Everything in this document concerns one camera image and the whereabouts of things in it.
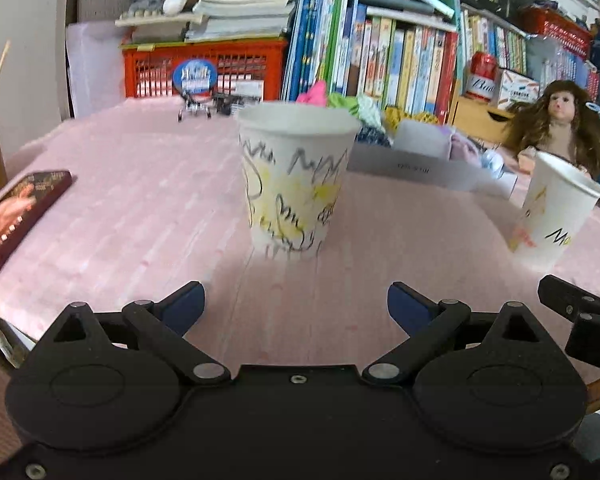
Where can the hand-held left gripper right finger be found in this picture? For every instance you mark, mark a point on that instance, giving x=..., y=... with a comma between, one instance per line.
x=410, y=305

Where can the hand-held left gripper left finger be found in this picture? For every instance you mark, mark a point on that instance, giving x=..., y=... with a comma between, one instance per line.
x=185, y=305

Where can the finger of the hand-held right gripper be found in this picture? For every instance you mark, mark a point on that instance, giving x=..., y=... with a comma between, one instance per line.
x=565, y=295

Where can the grey cardboard tray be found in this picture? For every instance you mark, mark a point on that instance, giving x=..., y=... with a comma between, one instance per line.
x=420, y=167

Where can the scribbled paper cup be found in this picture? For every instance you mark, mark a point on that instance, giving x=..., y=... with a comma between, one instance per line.
x=290, y=185

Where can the pink sock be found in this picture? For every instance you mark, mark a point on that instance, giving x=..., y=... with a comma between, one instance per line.
x=462, y=147

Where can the dark blue scrunchie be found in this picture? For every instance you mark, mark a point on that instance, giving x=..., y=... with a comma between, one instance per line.
x=372, y=136

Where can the paper cup with coloured lettering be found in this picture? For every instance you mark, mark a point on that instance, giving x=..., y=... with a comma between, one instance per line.
x=550, y=210

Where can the brown haired doll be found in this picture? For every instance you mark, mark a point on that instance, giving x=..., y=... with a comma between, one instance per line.
x=560, y=110

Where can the dark red printed book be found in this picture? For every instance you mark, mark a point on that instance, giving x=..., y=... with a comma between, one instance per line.
x=20, y=215

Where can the yellow dotted scrunchie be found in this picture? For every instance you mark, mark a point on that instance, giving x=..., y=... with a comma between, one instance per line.
x=410, y=116

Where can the wooden drawer box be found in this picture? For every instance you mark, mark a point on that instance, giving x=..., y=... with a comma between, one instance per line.
x=472, y=120

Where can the green plaid cloth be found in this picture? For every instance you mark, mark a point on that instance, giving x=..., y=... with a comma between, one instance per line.
x=371, y=110

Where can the row of pink spine books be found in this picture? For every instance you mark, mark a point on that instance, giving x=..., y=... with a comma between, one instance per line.
x=592, y=80

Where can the dark motorcycle model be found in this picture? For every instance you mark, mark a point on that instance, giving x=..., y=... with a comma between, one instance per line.
x=225, y=102

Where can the white pencil print box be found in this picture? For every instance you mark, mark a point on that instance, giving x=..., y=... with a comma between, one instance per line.
x=517, y=90

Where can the red drink can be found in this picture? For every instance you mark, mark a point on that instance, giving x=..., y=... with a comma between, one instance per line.
x=482, y=77

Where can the red plastic crate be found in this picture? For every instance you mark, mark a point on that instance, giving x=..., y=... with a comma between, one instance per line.
x=155, y=67

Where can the row of tall books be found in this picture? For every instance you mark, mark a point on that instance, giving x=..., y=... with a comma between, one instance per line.
x=380, y=50

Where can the row of small books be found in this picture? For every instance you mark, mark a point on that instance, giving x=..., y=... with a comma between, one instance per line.
x=500, y=40

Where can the red basket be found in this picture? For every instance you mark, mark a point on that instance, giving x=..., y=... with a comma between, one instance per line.
x=555, y=25

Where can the stack of lying books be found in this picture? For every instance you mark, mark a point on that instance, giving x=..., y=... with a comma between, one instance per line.
x=245, y=10

